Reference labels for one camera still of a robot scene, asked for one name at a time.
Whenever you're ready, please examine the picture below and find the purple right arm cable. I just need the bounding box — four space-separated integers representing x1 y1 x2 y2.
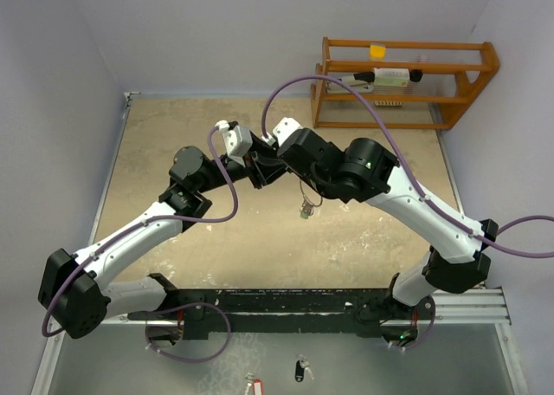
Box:
261 75 554 258

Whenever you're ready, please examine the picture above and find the black red stamp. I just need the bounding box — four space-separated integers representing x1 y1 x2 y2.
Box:
409 69 423 82

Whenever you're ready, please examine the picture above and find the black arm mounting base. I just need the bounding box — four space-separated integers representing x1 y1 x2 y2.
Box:
129 274 435 340

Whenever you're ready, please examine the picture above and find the metal corner bracket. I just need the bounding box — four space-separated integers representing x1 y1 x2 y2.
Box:
124 91 141 107

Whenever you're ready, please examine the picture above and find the wooden three-tier shelf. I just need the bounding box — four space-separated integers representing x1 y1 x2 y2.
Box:
311 37 500 130

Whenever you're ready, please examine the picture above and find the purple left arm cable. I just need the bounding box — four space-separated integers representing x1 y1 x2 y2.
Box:
41 126 240 338

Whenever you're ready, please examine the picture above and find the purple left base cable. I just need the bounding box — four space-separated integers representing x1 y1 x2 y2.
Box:
144 299 233 363

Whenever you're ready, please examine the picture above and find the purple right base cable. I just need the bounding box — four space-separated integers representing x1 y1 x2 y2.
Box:
387 308 438 353

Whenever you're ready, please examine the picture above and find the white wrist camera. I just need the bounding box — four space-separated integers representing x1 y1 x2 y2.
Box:
216 120 253 166
271 117 303 146

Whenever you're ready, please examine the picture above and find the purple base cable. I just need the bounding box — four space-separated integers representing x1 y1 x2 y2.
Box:
387 308 438 353
144 299 233 363

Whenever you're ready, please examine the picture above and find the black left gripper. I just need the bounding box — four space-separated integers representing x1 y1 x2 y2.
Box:
196 133 287 194

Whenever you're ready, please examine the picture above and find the large metal keyring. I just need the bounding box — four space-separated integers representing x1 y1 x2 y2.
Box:
299 180 323 208

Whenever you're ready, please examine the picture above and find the white green staple box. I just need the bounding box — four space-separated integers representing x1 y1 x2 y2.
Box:
374 68 410 87

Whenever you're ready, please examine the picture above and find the aluminium extrusion rail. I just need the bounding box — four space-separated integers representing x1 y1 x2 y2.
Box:
433 288 512 325

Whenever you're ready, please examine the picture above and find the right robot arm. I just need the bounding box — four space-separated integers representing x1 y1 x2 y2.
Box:
274 126 498 318

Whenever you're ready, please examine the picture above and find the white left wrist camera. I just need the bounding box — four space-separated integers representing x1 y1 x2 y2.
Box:
216 120 253 166

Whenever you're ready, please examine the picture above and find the yellow tape measure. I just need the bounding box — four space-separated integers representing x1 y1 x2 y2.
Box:
369 44 387 61

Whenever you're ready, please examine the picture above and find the grey black stapler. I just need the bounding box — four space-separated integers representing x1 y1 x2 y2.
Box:
325 71 375 94

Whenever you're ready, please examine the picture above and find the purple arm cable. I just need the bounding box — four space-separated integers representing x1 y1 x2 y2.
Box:
261 75 554 258
41 126 240 338

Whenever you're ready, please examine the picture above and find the red tag key bunch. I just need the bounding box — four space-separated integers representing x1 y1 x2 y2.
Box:
244 373 263 395

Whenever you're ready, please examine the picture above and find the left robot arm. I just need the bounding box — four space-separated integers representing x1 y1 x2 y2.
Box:
38 127 285 339

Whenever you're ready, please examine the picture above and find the black tag key bunch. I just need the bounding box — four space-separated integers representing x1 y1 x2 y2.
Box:
294 353 315 383

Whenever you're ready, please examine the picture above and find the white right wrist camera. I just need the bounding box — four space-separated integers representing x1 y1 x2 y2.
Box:
271 117 303 146

